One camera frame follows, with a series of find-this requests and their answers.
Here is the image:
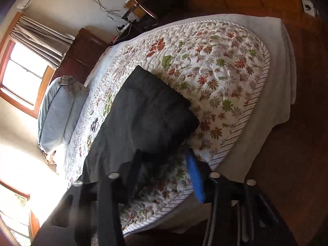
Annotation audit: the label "wooden desk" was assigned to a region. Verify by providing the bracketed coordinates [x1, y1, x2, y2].
[113, 0, 185, 32]

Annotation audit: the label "wooden framed window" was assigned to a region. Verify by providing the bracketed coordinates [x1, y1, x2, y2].
[0, 179, 40, 242]

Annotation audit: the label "black pants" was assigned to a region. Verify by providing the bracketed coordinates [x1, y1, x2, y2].
[82, 65, 200, 203]

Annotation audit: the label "dark wooden cabinet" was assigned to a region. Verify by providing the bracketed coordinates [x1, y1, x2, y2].
[55, 28, 110, 85]

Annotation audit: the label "patterned cloth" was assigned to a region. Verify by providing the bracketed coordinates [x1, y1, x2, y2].
[43, 152, 58, 165]

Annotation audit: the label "blue pillow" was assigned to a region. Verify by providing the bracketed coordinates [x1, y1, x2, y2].
[38, 75, 90, 154]

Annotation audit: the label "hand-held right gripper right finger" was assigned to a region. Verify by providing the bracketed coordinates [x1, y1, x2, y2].
[185, 149, 298, 246]

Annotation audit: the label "wooden window with mullions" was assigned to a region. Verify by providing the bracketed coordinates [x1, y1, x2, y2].
[0, 12, 56, 119]

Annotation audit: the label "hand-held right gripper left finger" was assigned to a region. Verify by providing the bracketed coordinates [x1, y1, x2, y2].
[32, 149, 143, 246]

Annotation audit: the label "grey pleated curtain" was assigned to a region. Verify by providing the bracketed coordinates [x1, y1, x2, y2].
[9, 14, 76, 68]

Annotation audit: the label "floral quilt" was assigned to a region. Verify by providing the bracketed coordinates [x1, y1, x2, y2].
[63, 20, 271, 236]

